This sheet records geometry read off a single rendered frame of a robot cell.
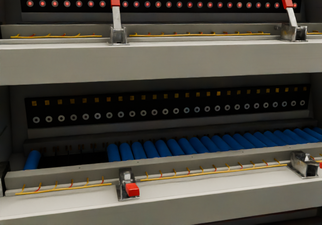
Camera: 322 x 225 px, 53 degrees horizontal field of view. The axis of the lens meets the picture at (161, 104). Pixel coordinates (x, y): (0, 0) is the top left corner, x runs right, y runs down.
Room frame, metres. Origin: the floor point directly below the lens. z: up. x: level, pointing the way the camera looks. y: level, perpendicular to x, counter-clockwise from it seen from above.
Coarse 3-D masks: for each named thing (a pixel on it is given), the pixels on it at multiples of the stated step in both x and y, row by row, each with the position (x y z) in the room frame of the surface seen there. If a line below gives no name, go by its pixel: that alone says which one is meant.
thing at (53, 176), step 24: (312, 144) 0.53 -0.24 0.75; (48, 168) 0.45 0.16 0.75; (72, 168) 0.45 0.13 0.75; (96, 168) 0.45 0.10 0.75; (120, 168) 0.45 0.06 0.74; (144, 168) 0.46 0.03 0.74; (168, 168) 0.47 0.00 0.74; (192, 168) 0.48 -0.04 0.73; (216, 168) 0.47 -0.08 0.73; (24, 192) 0.41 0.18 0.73
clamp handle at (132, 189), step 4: (124, 176) 0.42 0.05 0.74; (128, 176) 0.42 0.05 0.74; (124, 180) 0.42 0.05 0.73; (128, 180) 0.42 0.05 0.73; (128, 184) 0.38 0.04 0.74; (132, 184) 0.38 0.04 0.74; (128, 188) 0.36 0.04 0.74; (132, 188) 0.36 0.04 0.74; (136, 188) 0.36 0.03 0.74; (128, 192) 0.35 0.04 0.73; (132, 192) 0.35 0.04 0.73; (136, 192) 0.36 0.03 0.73
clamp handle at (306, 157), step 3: (306, 156) 0.47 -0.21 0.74; (309, 156) 0.47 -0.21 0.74; (303, 159) 0.48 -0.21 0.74; (306, 159) 0.48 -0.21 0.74; (306, 162) 0.47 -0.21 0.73; (309, 162) 0.47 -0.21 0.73; (312, 162) 0.46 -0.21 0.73; (315, 162) 0.46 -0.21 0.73; (318, 162) 0.46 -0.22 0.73; (321, 162) 0.44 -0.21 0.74; (312, 165) 0.46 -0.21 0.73; (315, 165) 0.45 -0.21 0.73; (318, 165) 0.45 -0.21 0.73; (321, 165) 0.44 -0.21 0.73; (321, 168) 0.44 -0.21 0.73
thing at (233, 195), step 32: (32, 128) 0.55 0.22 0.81; (64, 128) 0.56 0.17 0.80; (96, 128) 0.57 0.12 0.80; (128, 128) 0.58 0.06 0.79; (160, 128) 0.60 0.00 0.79; (320, 128) 0.67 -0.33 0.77; (0, 160) 0.48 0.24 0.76; (0, 192) 0.42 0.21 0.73; (64, 192) 0.43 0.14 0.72; (96, 192) 0.43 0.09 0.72; (160, 192) 0.43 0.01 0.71; (192, 192) 0.43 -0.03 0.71; (224, 192) 0.44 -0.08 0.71; (256, 192) 0.45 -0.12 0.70; (288, 192) 0.46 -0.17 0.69; (320, 192) 0.47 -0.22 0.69; (0, 224) 0.38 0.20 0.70; (32, 224) 0.39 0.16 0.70; (64, 224) 0.40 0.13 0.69; (96, 224) 0.41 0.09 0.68; (128, 224) 0.42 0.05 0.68; (160, 224) 0.43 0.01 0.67; (192, 224) 0.44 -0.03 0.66
